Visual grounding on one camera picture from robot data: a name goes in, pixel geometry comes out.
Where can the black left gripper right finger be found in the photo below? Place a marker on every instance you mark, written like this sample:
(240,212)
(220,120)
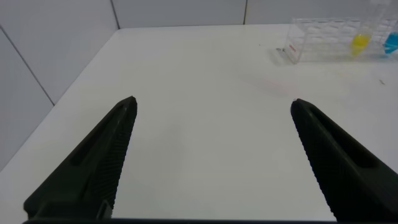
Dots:
(348,168)

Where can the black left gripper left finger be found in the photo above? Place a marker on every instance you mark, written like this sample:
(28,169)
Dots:
(90,168)

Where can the test tube with blue pigment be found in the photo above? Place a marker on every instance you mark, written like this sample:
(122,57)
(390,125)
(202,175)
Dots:
(392,43)

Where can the test tube with yellow pigment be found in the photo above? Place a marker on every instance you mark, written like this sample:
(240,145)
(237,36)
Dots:
(360,43)

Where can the clear plastic test tube rack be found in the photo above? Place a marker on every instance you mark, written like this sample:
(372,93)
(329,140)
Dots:
(326,39)

